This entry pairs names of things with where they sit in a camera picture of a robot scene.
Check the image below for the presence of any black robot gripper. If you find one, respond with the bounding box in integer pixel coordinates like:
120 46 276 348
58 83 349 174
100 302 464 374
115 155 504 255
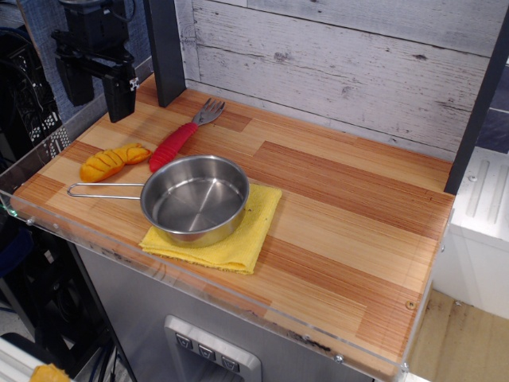
52 1 139 123

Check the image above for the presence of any orange plush croissant toy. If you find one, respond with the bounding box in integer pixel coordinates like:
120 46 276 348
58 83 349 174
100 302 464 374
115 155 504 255
80 143 152 183

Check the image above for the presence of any black computer rack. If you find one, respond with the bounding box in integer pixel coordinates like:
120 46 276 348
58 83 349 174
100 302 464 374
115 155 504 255
1 27 62 170

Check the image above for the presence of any stainless steel pan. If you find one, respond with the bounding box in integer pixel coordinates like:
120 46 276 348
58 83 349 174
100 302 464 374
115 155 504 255
67 155 250 248

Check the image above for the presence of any yellow folded cloth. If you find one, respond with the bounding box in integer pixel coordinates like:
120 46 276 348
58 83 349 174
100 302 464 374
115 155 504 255
139 184 282 275

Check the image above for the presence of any silver control panel with buttons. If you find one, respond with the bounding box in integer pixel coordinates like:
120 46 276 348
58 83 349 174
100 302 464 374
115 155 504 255
164 315 262 381

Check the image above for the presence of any orange object bottom left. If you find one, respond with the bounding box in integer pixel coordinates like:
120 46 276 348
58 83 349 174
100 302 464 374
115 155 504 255
29 364 71 382

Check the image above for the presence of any white ribbed cabinet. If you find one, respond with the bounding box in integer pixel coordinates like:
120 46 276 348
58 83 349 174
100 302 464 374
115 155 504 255
433 147 508 318

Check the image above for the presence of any black left vertical post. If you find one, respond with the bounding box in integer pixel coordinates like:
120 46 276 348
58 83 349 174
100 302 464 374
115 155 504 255
143 0 186 107

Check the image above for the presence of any black vertical post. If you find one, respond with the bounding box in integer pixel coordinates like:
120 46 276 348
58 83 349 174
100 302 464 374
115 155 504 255
143 0 186 107
444 10 508 195

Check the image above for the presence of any red handled metal fork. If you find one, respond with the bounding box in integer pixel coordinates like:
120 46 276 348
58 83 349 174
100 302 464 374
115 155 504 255
149 99 226 173

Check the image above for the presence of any black right vertical post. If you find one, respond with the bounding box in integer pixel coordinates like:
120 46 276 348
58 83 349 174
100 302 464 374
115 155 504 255
444 10 508 195

